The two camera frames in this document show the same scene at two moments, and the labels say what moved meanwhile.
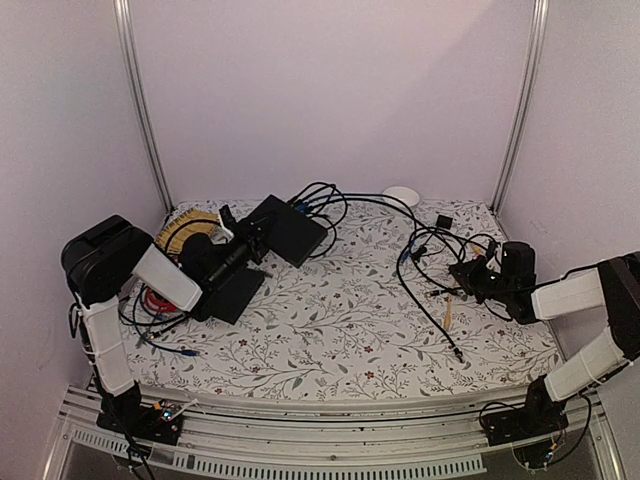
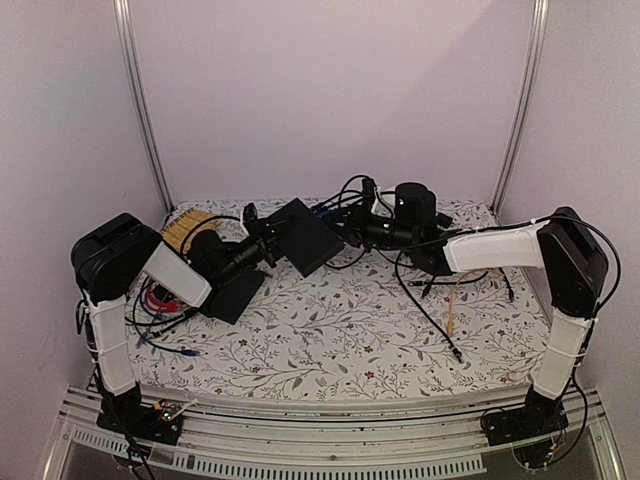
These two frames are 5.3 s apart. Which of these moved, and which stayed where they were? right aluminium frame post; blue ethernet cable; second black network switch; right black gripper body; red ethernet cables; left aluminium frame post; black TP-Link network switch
Moved: black TP-Link network switch; blue ethernet cable; right black gripper body
Stayed: right aluminium frame post; second black network switch; left aluminium frame post; red ethernet cables
